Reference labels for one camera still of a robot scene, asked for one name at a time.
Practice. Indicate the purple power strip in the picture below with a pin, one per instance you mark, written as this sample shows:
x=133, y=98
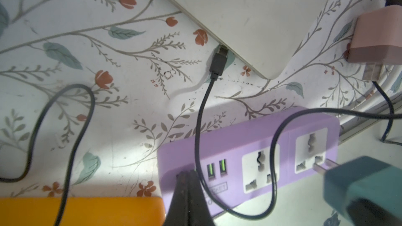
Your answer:
x=236, y=159

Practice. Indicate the silver laptop back right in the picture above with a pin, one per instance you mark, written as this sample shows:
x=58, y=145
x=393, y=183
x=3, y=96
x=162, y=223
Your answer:
x=264, y=34

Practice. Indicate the teal charger plug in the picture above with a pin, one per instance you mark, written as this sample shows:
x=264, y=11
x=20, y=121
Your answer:
x=365, y=191

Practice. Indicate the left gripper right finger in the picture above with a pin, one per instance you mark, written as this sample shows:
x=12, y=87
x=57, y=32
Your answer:
x=198, y=212

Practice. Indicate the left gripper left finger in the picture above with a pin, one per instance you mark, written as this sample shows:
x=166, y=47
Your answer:
x=178, y=214

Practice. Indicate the pink charger plug purple strip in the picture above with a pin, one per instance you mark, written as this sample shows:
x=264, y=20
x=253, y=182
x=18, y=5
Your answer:
x=377, y=41

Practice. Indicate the orange power strip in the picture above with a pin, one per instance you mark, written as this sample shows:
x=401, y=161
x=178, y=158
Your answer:
x=84, y=211

